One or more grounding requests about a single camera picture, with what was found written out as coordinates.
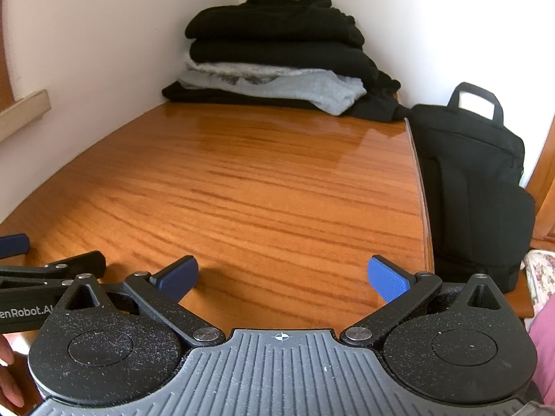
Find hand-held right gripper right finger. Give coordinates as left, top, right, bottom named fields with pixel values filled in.
left=340, top=255, right=506, bottom=348

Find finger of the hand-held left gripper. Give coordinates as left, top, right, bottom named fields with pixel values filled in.
left=0, top=250, right=107, bottom=290
left=0, top=233, right=31, bottom=258

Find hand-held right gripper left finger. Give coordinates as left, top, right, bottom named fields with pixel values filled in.
left=65, top=255, right=226, bottom=348

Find black pants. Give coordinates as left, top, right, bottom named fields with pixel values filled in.
left=162, top=80, right=411, bottom=123

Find person's left hand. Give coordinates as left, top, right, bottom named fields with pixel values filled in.
left=0, top=336, right=24, bottom=408

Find black laptop bag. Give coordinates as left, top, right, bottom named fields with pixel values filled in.
left=407, top=81, right=537, bottom=294

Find floral cloth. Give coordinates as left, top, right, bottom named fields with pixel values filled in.
left=522, top=249, right=555, bottom=313

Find person's pink clothing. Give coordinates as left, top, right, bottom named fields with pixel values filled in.
left=527, top=294, right=555, bottom=399

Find brown wooden window trim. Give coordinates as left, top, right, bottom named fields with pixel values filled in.
left=0, top=0, right=16, bottom=109

